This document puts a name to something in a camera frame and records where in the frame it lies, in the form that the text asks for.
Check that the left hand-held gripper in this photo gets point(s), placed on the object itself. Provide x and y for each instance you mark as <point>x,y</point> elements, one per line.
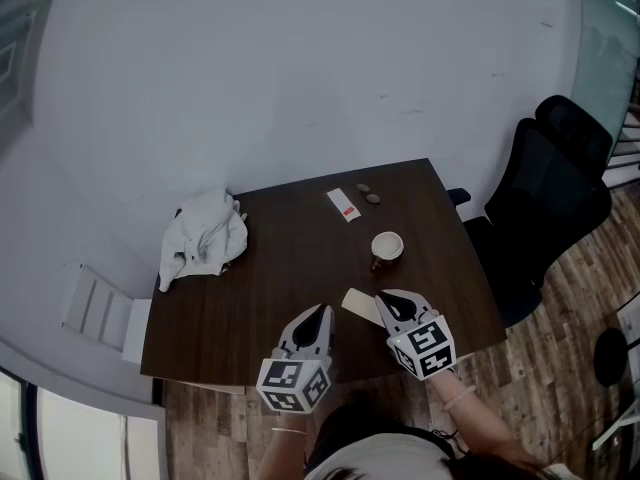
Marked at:
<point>282,375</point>

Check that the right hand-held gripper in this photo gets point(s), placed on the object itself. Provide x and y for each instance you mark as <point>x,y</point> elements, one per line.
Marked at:
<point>425,348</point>

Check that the person's left forearm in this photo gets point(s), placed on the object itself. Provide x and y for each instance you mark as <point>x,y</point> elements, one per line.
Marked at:
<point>282,455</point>

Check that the person's right forearm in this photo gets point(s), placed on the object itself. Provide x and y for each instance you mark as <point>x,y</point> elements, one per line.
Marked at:
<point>480,423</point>

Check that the dark table with white legs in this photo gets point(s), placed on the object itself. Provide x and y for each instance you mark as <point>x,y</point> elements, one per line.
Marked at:
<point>290,278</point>

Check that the brown cup with white inside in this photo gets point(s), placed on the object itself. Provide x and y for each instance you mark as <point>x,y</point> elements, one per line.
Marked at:
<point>387,245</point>

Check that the white packet with red label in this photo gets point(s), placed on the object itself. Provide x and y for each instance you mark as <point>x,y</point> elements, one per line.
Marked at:
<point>342,204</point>

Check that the person's grey shirt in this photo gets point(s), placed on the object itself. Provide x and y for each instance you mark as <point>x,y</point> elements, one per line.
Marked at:
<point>380,460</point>

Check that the crumpled white cloth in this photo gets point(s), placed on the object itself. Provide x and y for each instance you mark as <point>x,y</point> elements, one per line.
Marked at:
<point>202,238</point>

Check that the white box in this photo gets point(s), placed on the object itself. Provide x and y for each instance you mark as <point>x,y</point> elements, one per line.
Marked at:
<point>136,328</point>

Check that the black office chair with headrest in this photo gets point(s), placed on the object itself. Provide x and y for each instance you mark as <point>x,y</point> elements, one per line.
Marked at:
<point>545,203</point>

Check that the black floor fan stand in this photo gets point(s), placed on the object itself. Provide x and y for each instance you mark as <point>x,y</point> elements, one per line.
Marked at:
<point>610,358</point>

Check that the window with white blinds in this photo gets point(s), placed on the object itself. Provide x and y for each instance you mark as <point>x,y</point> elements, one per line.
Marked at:
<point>80,438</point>

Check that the black metal railing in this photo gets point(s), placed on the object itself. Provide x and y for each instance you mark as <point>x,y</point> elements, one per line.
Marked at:
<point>622,163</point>

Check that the frosted glass partition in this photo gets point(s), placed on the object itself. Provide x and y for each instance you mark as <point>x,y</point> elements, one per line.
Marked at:
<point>605,53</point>

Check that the grey panelled door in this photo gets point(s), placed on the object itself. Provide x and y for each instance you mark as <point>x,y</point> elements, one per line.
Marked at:
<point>15,63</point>

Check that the white slatted wall panel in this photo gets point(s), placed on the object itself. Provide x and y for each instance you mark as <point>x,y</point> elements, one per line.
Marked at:
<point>95,305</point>

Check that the white frame desk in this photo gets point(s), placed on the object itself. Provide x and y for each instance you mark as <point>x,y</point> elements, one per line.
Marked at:
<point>620,423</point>

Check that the white wall plate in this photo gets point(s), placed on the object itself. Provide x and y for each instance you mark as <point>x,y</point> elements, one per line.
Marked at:
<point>547,19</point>

